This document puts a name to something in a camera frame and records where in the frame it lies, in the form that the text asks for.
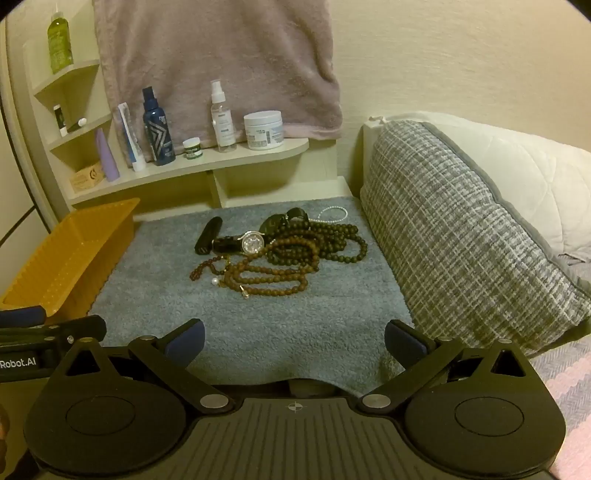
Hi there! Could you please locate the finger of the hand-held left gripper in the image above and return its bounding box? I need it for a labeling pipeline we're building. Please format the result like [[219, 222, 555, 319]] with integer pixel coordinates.
[[0, 315, 108, 346], [0, 306, 48, 329]]

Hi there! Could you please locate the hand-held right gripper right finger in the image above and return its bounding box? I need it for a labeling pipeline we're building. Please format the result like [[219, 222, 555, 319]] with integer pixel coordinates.
[[360, 319, 541, 414]]

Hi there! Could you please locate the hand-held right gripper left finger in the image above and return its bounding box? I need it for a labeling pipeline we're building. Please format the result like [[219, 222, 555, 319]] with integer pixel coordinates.
[[51, 318, 236, 415]]

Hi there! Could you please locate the yellow plastic basket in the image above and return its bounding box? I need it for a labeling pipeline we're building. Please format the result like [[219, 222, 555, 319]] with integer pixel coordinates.
[[0, 198, 141, 320]]

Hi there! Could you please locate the grey fluffy mat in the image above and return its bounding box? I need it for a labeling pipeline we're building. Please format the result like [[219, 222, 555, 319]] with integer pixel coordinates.
[[88, 196, 416, 387]]

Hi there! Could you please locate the black oblong case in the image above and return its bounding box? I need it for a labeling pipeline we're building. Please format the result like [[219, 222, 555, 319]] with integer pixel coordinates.
[[194, 218, 223, 256]]

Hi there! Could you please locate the silver-faced wristwatch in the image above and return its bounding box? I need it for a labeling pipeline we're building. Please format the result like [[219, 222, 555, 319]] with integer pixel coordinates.
[[211, 231, 269, 256]]

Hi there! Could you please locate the grey plaid pillow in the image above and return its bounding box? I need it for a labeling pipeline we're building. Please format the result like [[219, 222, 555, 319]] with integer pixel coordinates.
[[359, 120, 591, 359]]

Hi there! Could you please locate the small cardboard box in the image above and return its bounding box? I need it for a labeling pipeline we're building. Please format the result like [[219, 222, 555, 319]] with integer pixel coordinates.
[[69, 162, 106, 194]]

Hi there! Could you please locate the lavender cone tube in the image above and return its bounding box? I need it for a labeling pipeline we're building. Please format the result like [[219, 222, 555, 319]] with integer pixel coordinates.
[[94, 128, 121, 182]]

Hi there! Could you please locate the beige corner shelf unit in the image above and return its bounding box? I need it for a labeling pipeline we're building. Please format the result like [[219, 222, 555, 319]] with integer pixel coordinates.
[[23, 44, 310, 209]]

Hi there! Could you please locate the pink striped blanket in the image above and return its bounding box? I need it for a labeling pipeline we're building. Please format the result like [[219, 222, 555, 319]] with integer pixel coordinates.
[[529, 337, 591, 480]]

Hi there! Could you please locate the white blue standing tube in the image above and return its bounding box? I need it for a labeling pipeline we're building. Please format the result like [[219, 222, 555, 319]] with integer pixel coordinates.
[[117, 102, 148, 173]]

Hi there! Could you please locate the dark blue spray bottle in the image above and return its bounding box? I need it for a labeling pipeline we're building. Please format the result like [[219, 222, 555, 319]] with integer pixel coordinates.
[[141, 87, 177, 166]]

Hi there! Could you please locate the white quilted pillow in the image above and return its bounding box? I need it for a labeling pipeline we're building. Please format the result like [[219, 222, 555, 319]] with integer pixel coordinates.
[[362, 111, 591, 262]]

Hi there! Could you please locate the clear spray bottle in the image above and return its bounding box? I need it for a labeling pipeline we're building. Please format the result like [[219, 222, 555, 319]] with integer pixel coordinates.
[[209, 80, 238, 153]]

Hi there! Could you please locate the white cream jar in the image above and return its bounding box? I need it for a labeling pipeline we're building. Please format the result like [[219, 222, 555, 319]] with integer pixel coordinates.
[[243, 111, 285, 151]]

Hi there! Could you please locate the pink hanging towel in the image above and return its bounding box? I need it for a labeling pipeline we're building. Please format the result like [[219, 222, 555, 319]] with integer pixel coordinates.
[[91, 0, 344, 160]]

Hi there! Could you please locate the green liquid bottle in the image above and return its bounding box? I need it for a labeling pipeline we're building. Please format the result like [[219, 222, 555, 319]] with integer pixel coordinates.
[[47, 4, 75, 75]]

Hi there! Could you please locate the brown wooden bead necklace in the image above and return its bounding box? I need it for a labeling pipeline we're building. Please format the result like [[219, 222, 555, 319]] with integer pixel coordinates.
[[224, 255, 309, 301]]

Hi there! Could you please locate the dark bead necklace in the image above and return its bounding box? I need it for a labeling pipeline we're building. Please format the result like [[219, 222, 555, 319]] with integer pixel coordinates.
[[265, 223, 369, 267]]

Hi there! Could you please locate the white pearl necklace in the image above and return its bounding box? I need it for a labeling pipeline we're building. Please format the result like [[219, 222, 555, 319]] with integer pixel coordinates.
[[318, 206, 348, 227]]

